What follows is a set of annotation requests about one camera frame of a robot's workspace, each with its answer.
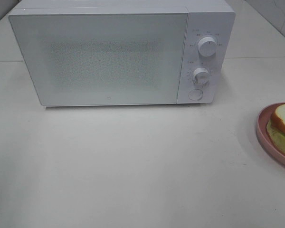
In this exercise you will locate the white round door button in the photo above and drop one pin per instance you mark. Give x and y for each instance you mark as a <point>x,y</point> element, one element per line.
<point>195,94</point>

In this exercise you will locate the white microwave door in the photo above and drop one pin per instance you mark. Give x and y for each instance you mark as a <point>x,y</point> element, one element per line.
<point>76,60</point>

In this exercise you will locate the white timer knob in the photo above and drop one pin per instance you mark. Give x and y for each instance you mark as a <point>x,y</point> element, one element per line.
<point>200,75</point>

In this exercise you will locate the pink round plate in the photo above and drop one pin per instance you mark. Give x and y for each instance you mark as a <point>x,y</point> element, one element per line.
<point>262,134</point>

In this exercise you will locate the lettuce bread sandwich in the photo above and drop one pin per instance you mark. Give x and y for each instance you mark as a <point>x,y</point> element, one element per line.
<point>276,128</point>

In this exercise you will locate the white microwave oven body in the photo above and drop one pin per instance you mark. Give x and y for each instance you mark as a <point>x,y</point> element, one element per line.
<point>204,17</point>

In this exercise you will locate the white upper control knob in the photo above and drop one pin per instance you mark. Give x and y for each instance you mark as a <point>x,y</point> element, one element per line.
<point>207,46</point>

